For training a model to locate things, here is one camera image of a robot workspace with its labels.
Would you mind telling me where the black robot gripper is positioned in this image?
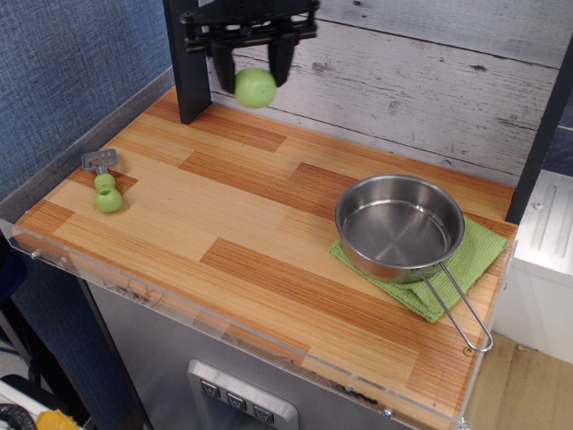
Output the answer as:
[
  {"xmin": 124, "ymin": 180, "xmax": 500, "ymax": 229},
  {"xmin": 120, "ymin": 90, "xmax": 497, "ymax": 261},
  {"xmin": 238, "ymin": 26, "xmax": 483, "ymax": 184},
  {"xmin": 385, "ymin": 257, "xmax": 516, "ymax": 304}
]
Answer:
[{"xmin": 180, "ymin": 0, "xmax": 321, "ymax": 94}]

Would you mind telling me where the green toy pear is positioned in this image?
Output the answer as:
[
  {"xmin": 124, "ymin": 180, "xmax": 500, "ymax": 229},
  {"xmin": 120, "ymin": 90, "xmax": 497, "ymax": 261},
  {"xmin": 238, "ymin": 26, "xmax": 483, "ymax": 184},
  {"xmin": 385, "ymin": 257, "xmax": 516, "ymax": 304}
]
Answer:
[{"xmin": 235, "ymin": 68, "xmax": 277, "ymax": 109}]

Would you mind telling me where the stainless steel pot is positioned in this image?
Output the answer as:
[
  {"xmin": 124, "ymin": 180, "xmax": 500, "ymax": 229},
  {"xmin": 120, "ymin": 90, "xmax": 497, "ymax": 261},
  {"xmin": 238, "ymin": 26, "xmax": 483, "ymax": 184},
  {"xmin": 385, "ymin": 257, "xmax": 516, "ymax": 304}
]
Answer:
[{"xmin": 334, "ymin": 174, "xmax": 493, "ymax": 353}]

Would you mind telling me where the stainless steel cabinet front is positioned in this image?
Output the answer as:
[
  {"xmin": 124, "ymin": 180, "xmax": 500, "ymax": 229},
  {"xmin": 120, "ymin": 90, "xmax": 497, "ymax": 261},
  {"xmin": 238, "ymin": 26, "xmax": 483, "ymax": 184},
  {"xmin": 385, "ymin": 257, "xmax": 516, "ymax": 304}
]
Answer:
[{"xmin": 88, "ymin": 283, "xmax": 405, "ymax": 429}]

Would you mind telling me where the silver dispenser button panel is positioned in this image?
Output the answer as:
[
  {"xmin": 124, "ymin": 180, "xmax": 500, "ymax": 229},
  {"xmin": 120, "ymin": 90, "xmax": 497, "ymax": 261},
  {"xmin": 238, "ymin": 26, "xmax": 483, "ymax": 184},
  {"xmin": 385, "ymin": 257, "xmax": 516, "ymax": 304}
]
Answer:
[{"xmin": 187, "ymin": 359, "xmax": 299, "ymax": 430}]

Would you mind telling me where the white ridged box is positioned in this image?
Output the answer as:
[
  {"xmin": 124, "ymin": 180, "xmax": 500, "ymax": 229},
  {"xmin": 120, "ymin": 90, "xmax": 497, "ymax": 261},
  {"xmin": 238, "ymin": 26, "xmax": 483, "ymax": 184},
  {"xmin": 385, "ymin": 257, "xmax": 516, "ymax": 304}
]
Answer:
[{"xmin": 493, "ymin": 170, "xmax": 572, "ymax": 363}]

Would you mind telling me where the yellow black object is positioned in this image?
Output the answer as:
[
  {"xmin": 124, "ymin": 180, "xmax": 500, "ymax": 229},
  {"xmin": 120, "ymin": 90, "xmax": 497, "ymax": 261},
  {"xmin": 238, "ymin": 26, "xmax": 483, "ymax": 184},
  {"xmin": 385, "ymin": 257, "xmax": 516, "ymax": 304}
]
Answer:
[{"xmin": 36, "ymin": 409, "xmax": 80, "ymax": 430}]

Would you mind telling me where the black left post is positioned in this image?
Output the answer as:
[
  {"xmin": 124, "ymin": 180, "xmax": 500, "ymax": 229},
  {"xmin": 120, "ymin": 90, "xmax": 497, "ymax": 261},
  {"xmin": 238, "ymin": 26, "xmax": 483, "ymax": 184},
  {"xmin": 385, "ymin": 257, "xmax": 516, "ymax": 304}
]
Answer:
[{"xmin": 163, "ymin": 0, "xmax": 211, "ymax": 125}]

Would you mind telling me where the black post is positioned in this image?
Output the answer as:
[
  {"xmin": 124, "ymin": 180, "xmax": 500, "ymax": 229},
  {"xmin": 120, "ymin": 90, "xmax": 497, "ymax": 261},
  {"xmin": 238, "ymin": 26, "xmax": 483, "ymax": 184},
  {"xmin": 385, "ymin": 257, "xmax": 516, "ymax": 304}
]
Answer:
[
  {"xmin": 505, "ymin": 38, "xmax": 572, "ymax": 225},
  {"xmin": 163, "ymin": 0, "xmax": 211, "ymax": 125}
]

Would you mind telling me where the green handled toy spatula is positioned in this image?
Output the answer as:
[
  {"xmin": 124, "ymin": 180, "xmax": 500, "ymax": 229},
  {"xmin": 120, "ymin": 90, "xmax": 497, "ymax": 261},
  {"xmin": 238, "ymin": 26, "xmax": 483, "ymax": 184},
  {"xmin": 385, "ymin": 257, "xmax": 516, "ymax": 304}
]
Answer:
[{"xmin": 81, "ymin": 149, "xmax": 123, "ymax": 213}]

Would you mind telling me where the black right post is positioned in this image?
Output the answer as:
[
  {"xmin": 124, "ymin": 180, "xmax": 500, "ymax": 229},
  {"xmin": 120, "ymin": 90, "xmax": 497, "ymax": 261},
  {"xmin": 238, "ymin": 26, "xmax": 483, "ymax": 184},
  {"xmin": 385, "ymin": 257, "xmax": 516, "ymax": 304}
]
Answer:
[{"xmin": 505, "ymin": 38, "xmax": 572, "ymax": 225}]

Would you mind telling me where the clear acrylic guard rail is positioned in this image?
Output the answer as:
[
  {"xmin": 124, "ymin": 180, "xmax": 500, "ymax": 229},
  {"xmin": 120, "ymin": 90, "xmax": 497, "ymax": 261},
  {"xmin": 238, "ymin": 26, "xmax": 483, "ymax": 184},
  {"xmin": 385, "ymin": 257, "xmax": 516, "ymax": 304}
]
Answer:
[{"xmin": 1, "ymin": 90, "xmax": 517, "ymax": 429}]

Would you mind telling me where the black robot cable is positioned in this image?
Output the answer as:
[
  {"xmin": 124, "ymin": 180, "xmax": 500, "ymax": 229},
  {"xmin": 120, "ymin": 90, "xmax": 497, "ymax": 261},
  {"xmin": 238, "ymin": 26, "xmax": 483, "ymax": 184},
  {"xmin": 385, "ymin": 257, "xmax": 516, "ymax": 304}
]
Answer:
[{"xmin": 0, "ymin": 402, "xmax": 35, "ymax": 430}]

